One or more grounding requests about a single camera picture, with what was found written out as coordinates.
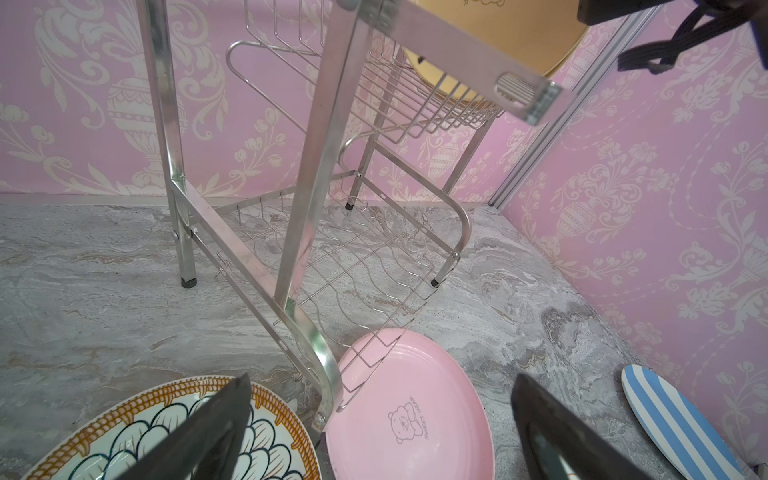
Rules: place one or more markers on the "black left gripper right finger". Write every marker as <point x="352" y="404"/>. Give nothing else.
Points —
<point x="556" y="444"/>

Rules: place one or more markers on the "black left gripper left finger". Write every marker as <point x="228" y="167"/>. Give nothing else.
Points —
<point x="205" y="446"/>

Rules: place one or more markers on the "pink bear plate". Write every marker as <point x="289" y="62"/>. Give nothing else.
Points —
<point x="409" y="411"/>

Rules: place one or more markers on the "yellow bear plate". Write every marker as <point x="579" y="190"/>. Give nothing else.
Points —
<point x="540" y="34"/>

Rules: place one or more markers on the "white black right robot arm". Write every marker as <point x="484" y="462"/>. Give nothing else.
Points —
<point x="708" y="20"/>

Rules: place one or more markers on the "stainless steel dish rack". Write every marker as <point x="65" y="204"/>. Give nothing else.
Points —
<point x="386" y="70"/>

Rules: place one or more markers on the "brown rim petal pattern plate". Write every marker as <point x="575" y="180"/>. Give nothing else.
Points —
<point x="275" y="444"/>

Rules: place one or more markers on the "right blue striped plate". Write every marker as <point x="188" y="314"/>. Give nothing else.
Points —
<point x="680" y="432"/>

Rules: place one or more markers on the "right aluminium corner post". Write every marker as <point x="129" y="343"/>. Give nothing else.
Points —
<point x="626" y="33"/>

